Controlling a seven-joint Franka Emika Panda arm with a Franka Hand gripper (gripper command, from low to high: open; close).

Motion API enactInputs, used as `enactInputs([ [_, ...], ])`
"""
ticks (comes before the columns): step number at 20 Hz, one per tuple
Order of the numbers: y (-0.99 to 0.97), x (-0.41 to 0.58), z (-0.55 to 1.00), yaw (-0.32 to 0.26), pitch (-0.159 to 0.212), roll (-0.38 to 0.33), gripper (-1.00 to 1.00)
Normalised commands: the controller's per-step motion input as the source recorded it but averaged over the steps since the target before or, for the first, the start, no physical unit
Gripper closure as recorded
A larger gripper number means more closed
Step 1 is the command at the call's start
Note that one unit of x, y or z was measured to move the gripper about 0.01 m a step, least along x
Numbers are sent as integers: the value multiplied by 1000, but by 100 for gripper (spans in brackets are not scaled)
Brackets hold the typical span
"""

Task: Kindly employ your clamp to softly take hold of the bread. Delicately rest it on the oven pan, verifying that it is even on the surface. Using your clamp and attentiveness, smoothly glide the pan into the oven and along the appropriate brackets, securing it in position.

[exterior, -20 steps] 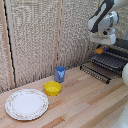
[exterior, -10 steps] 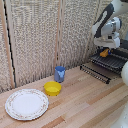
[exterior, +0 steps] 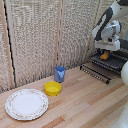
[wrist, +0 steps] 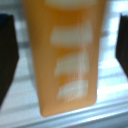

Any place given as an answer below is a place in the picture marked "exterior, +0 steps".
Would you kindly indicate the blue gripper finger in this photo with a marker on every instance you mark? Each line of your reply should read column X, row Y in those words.
column 110, row 52
column 100, row 51

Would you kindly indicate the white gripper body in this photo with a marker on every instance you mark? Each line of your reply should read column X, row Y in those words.
column 107, row 45

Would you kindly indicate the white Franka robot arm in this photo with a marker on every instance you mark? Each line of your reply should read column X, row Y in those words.
column 111, row 20

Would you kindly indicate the black dish rack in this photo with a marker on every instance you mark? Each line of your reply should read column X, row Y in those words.
column 115, row 61

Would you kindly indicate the blue cup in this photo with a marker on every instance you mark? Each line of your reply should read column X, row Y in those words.
column 60, row 74

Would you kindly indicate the yellow bowl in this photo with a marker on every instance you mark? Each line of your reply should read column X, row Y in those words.
column 52, row 88

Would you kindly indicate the woven screen with wooden posts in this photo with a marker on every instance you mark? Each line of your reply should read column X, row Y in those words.
column 30, row 40

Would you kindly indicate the white plate with patterned rim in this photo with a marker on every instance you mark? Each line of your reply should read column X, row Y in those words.
column 26, row 104

